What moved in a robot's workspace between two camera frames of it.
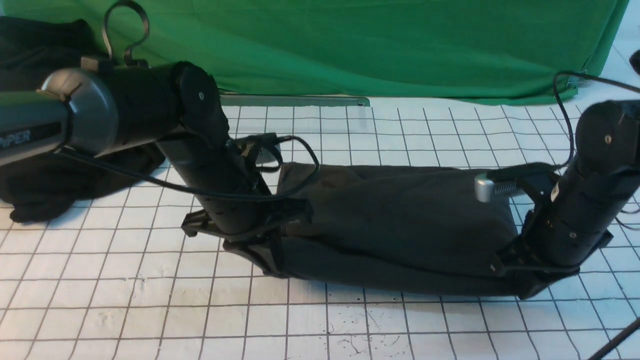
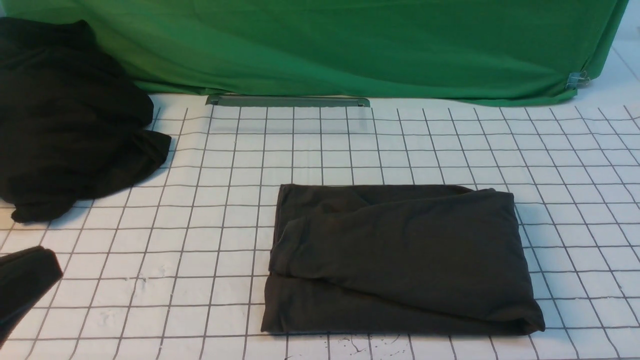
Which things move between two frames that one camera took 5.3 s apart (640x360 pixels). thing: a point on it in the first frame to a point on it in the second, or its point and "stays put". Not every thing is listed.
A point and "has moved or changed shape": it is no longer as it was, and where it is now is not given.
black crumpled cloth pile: (32, 48) stays put
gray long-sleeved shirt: (411, 228) has moved or changed shape
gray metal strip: (252, 100) stays put
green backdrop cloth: (468, 51) stays put
